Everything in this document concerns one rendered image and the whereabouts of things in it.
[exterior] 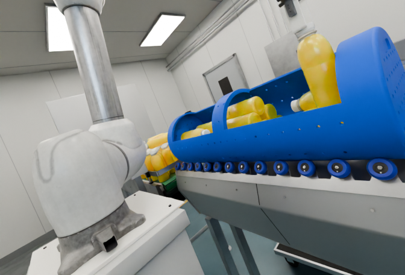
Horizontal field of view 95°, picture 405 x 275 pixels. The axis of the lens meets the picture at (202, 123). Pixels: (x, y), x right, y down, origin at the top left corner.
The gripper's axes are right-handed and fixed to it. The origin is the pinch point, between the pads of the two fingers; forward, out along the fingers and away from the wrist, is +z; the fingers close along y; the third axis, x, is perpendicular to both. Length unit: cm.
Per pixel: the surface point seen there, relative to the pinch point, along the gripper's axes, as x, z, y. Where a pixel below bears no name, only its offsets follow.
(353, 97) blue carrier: -6.7, 20.2, -8.4
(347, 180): 0.3, 39.1, -5.2
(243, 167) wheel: 30.7, 36.1, -5.8
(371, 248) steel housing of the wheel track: 0, 55, -6
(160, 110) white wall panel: 518, -45, 207
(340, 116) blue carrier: -3.9, 23.1, -8.8
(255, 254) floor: 96, 132, 33
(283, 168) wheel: 14.9, 36.1, -5.7
